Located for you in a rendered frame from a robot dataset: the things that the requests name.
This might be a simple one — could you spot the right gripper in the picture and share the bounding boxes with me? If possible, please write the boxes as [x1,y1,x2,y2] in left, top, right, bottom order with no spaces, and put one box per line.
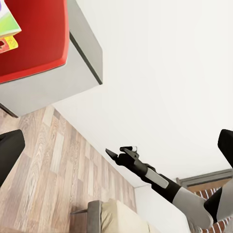
[105,147,143,174]

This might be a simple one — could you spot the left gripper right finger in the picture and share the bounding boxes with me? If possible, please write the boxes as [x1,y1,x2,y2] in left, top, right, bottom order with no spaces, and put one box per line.
[217,129,233,168]

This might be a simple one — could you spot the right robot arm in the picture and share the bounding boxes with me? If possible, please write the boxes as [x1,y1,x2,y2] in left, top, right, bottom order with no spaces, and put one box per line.
[105,146,233,230]

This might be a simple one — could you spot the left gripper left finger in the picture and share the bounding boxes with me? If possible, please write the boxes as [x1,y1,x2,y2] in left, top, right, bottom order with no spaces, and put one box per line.
[0,129,25,187]

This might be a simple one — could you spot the board game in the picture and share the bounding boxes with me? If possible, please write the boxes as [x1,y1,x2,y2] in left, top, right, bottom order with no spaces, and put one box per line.
[0,0,21,53]

